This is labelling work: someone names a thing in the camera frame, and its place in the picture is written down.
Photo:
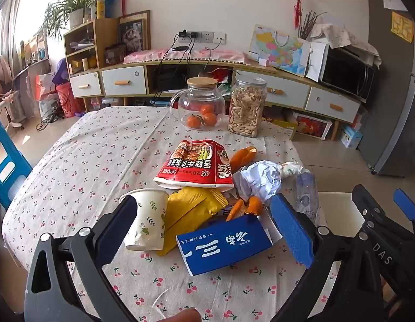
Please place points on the person's left hand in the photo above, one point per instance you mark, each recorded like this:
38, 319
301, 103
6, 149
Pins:
185, 315

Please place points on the map print paper bag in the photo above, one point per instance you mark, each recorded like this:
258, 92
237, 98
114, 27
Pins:
274, 50

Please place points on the blue watering can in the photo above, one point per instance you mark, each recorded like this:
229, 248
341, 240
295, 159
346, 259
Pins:
110, 5

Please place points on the yellow cardboard box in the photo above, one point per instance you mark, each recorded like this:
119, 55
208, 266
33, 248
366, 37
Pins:
284, 125

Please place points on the purple bag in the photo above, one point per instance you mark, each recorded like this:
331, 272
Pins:
61, 72

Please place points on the orange and white plastic bag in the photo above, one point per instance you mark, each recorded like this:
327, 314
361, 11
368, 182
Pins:
44, 87

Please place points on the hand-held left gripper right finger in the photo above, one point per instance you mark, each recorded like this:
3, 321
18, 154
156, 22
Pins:
291, 231

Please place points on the blue plastic stool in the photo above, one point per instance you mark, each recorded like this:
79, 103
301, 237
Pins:
9, 167

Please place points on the pink cloth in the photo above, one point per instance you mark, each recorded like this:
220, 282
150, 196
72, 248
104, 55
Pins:
143, 56

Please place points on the grey refrigerator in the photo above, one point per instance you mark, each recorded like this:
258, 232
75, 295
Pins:
392, 90

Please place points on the yellow bottle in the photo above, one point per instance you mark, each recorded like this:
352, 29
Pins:
100, 6

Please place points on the blue cardboard box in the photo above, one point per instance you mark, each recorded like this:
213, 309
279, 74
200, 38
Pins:
224, 245

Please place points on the framed cat picture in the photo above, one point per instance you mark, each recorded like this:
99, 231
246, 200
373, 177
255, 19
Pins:
131, 35

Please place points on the red picture box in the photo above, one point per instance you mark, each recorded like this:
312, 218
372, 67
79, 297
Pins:
311, 125

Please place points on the long wooden cabinet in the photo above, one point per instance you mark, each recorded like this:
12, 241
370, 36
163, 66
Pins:
224, 65

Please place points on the wooden shelf unit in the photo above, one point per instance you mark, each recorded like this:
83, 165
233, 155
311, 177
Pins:
105, 37

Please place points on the clear jar of seeds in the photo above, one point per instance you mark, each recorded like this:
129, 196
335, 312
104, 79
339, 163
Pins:
246, 107

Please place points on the white wall sockets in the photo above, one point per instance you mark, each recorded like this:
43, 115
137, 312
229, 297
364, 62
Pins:
207, 36

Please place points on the blue and white carton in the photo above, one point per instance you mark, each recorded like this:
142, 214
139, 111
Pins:
351, 137

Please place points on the white drawer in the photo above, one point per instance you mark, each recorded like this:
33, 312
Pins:
125, 79
331, 105
85, 85
288, 90

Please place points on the clear plastic bottle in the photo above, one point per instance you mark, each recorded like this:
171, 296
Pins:
306, 198

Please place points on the small orange peel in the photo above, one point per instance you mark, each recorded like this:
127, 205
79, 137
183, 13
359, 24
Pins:
252, 205

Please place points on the mandarin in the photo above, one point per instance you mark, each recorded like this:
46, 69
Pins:
210, 119
194, 121
207, 109

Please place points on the pale patterned cloth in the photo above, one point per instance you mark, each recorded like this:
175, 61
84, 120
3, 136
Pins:
341, 37

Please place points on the long orange peel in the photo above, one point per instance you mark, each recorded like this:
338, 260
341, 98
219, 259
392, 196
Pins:
242, 159

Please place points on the glass teapot with wooden lid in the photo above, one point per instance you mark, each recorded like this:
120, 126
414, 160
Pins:
200, 94

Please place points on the cherry print tablecloth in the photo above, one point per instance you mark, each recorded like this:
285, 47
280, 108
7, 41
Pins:
93, 161

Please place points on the potted green plant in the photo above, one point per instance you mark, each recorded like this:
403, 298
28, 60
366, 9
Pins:
76, 6

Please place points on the yellow snack wrapper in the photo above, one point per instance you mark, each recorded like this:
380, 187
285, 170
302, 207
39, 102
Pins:
187, 208

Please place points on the yellow paper note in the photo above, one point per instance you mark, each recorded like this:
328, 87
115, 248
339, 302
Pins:
402, 26

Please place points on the leaf print paper cup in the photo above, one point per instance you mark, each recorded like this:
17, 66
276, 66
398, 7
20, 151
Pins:
148, 218

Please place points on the black microwave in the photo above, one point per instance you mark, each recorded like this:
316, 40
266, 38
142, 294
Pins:
346, 72

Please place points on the cluttered storage rack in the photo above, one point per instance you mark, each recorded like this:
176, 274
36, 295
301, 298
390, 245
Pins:
36, 50

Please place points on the red hanging ornament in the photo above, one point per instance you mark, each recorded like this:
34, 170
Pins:
298, 3

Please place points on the red noodle packet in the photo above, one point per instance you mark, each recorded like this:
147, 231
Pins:
194, 167

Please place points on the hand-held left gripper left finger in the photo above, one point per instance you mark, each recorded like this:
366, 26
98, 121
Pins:
117, 228

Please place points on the small white box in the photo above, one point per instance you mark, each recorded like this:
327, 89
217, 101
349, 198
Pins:
263, 62

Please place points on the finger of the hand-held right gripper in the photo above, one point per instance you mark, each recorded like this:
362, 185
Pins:
378, 241
402, 204

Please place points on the bundle of dry twigs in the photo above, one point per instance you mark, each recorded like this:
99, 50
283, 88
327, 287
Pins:
309, 23

